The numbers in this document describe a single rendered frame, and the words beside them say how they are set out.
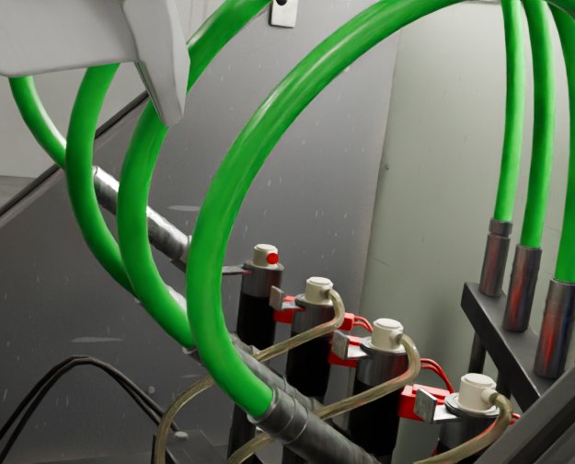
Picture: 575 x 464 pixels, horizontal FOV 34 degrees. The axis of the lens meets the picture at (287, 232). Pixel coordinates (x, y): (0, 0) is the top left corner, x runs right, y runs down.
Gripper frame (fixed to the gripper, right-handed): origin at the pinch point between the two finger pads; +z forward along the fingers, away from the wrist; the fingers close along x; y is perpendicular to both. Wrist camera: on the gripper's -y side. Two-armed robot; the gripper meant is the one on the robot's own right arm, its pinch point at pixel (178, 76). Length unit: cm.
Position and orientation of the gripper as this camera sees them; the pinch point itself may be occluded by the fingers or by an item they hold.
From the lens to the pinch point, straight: 31.7
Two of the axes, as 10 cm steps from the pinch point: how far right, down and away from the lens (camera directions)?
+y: -9.0, 4.2, -1.4
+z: 3.2, 8.4, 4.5
